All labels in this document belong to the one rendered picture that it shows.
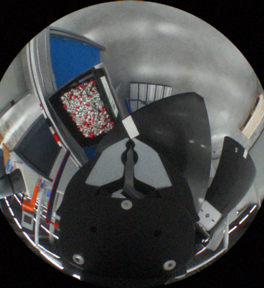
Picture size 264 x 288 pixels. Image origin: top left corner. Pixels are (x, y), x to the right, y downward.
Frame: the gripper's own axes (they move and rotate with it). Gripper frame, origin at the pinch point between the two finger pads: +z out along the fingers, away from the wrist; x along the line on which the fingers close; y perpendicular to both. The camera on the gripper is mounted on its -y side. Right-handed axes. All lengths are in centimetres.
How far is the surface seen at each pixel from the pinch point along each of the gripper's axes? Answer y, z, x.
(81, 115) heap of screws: -1.0, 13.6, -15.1
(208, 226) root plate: 19.5, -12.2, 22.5
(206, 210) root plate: 17.9, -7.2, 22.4
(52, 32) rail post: -36.5, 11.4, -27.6
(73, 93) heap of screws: -7.8, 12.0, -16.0
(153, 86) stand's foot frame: -17, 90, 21
